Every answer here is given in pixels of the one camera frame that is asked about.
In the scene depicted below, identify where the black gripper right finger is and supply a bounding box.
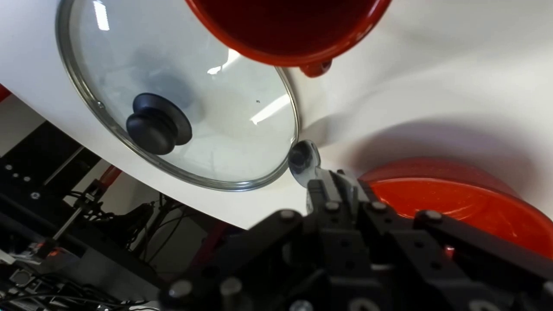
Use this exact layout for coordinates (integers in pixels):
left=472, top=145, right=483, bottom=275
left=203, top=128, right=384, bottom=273
left=336, top=169, right=553, bottom=311

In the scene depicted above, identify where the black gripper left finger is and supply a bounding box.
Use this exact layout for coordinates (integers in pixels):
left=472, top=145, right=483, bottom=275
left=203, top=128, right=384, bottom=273
left=163, top=178, right=348, bottom=311

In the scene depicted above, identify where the small metal spoon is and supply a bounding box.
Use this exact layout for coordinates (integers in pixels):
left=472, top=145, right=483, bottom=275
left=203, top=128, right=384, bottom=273
left=286, top=138, right=348, bottom=200

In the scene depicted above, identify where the red plastic bowl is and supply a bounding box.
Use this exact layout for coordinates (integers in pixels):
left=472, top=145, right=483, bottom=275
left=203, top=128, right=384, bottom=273
left=360, top=157, right=553, bottom=261

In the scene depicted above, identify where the glass lid with black knob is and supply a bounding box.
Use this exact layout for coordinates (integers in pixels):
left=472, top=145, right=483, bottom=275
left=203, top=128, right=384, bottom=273
left=56, top=0, right=305, bottom=192

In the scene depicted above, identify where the red plastic cup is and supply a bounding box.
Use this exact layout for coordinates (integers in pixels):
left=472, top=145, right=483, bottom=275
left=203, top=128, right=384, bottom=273
left=186, top=0, right=395, bottom=79

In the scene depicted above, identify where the orange handled black clamp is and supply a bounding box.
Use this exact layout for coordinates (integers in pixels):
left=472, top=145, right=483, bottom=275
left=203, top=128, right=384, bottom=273
left=51, top=164, right=125, bottom=243

